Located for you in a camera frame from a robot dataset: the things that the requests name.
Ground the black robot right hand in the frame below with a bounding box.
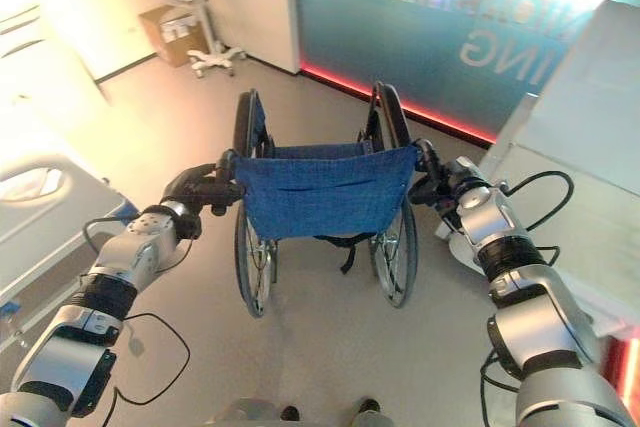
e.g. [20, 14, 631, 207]
[407, 138, 470, 213]

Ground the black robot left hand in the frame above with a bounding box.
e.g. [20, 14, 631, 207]
[161, 164, 247, 217]

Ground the blue fabric wheelchair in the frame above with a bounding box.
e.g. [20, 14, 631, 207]
[215, 80, 437, 320]

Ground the white hospital bed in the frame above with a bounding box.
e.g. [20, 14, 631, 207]
[0, 4, 137, 351]

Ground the red light strip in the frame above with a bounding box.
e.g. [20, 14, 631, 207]
[298, 59, 497, 150]

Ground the white rolling medical stand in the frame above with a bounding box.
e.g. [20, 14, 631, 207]
[163, 0, 247, 80]

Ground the teal frosted glass partition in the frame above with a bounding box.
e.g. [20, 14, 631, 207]
[283, 0, 640, 149]

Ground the brown cardboard box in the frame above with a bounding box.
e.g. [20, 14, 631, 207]
[138, 4, 209, 68]

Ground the white cabinet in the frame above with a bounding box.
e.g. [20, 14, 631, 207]
[433, 0, 640, 351]

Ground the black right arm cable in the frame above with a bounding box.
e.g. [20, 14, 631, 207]
[478, 170, 574, 403]

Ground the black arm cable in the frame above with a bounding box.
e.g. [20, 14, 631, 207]
[78, 215, 192, 427]
[478, 170, 574, 403]

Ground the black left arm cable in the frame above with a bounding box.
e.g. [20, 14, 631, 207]
[78, 215, 192, 427]

